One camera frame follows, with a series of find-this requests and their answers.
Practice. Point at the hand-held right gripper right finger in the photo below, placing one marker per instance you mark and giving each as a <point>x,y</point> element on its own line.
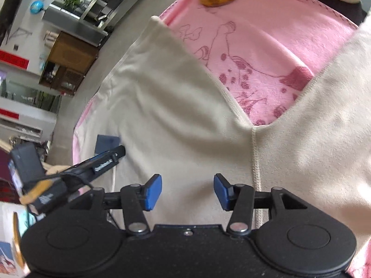
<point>221,192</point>

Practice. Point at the beige shirt with navy trim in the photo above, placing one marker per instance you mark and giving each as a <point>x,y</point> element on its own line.
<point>174,107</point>

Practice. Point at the long red banner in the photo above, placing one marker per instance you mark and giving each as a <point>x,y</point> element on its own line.
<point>13,58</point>

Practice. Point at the blue globe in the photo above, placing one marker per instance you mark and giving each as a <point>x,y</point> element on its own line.
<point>36,7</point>

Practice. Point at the potted green plant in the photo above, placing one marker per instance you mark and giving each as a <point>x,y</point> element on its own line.
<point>72,0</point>

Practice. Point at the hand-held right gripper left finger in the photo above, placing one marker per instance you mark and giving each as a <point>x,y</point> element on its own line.
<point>152,192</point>

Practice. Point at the tall grey speaker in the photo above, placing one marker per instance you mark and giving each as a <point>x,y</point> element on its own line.
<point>75,23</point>

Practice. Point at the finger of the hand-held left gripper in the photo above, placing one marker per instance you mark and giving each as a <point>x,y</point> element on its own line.
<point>107,143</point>
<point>101,165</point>

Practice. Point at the black wall hanging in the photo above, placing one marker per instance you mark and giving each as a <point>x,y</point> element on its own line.
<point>10,14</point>

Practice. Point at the brown wooden cabinet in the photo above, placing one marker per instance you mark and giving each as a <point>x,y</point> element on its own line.
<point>69,60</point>

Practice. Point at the glass fish tank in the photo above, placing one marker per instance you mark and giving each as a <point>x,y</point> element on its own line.
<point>29,95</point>

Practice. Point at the pink printed blanket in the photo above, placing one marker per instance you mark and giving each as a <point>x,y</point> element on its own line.
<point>260,49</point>

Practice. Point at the tan garment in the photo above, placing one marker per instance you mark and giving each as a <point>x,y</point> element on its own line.
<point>58,169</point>

